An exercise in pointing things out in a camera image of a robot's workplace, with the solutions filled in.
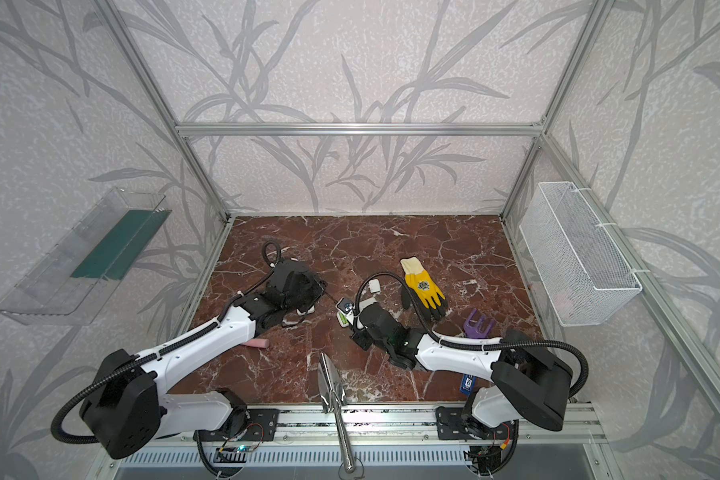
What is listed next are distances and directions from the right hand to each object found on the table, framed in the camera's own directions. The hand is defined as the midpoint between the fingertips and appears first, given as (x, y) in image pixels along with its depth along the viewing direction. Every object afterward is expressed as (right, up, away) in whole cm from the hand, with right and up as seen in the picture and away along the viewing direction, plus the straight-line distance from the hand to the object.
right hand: (352, 307), depth 83 cm
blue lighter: (+31, -18, -6) cm, 36 cm away
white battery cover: (+6, +3, +19) cm, 21 cm away
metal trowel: (-5, -23, -6) cm, 24 cm away
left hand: (-5, +10, 0) cm, 11 cm away
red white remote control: (0, +2, -13) cm, 14 cm away
